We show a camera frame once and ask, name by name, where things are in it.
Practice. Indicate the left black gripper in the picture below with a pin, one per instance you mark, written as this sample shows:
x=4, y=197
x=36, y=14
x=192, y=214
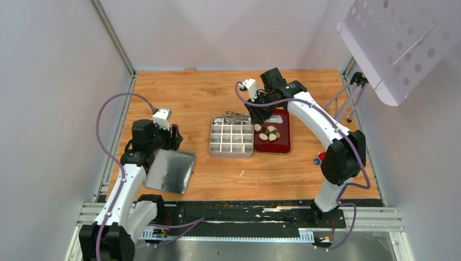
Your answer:
x=173, y=143

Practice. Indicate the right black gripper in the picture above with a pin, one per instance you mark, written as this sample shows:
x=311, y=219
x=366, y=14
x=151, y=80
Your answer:
x=257, y=116

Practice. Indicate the metal tongs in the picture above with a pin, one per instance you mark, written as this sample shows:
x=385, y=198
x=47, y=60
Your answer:
x=233, y=117

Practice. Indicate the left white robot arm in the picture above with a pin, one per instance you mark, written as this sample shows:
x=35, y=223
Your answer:
x=116, y=229

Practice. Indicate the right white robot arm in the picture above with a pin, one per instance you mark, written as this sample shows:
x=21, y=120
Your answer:
x=345, y=150

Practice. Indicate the red rectangular tray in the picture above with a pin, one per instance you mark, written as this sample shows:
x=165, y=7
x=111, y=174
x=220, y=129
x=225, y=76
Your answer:
x=283, y=132

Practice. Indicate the silver tin lid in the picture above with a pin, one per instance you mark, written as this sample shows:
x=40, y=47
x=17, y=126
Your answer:
x=170, y=171

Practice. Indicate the silver compartment tin box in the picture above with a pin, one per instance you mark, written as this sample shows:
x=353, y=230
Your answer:
x=230, y=141

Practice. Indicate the red blue toy car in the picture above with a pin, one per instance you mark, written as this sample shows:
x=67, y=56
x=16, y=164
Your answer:
x=319, y=158

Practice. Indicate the small tripod stand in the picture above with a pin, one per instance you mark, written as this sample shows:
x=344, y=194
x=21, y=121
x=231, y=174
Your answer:
x=356, y=86

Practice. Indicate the white perforated metal panel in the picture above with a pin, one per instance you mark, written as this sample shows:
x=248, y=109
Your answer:
x=398, y=43

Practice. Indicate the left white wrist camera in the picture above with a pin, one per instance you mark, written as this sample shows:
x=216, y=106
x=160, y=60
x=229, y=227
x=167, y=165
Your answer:
x=161, y=118

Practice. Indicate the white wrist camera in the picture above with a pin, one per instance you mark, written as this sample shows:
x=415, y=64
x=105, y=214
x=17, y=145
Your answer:
x=251, y=87
x=161, y=118

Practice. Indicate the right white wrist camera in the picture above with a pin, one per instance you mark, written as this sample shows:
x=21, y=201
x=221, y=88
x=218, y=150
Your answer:
x=251, y=87

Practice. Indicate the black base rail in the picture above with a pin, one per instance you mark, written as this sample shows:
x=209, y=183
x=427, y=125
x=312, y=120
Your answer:
x=245, y=219

